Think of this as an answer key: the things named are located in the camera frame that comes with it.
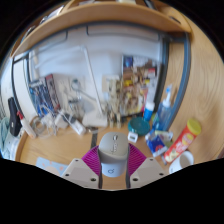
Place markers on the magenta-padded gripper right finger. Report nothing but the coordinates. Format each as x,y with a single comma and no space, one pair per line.
136,160

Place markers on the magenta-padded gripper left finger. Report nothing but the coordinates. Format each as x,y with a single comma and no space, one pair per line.
90,161

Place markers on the light grey computer mouse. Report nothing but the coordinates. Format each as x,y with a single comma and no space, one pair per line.
113,150

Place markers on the blue tissue packet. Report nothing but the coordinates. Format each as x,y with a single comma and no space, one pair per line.
156,143

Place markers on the teal round tin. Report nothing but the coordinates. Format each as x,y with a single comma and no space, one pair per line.
138,126

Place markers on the white power strip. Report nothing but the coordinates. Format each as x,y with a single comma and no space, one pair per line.
75,125

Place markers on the white desk lamp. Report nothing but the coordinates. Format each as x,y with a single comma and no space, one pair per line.
95,120

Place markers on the white mug with doodles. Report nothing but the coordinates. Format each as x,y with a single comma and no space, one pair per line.
181,161

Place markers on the white tube with blue cap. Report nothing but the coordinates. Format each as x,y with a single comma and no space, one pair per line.
149,111

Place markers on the red potato chips can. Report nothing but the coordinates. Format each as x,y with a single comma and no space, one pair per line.
183,140

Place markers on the blue pump bottle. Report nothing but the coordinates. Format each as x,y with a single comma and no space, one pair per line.
163,113

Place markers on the small wooden robot figure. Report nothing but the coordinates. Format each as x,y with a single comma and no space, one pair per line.
114,103

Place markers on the white red-capped pump bottle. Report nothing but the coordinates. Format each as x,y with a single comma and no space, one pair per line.
28,128

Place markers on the blue robot model kit box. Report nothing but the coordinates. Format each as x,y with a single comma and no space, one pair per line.
43,95

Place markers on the teal blanket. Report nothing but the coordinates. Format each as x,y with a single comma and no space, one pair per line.
5,133

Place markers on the wooden shelf unit with items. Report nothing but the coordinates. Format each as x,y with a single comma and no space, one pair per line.
106,18

